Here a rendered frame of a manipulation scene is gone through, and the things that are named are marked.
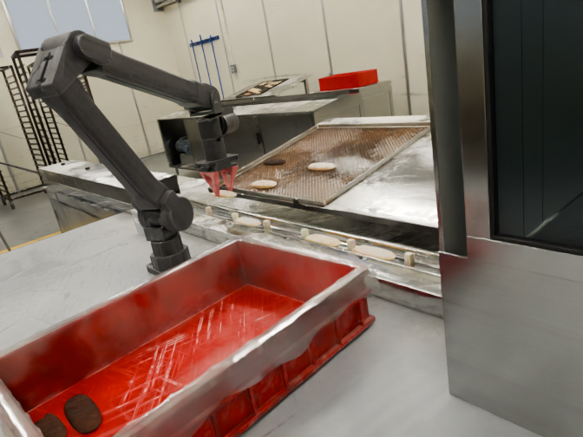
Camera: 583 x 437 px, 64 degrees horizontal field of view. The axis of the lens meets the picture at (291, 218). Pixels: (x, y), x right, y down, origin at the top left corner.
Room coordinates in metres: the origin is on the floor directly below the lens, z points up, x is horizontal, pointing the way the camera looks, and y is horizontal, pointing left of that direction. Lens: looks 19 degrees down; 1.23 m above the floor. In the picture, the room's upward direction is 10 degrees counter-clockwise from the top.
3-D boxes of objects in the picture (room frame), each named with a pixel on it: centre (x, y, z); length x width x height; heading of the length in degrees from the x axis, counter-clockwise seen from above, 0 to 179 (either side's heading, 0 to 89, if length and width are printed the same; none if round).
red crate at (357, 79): (4.91, -0.83, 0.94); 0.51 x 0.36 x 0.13; 42
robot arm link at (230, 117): (1.26, 0.15, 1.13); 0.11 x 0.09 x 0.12; 150
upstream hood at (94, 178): (2.07, 0.83, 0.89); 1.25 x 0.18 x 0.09; 38
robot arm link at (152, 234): (1.02, 0.29, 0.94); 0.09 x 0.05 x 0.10; 150
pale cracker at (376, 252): (0.82, -0.14, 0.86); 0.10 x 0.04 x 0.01; 38
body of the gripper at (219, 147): (1.22, 0.17, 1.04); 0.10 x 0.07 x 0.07; 128
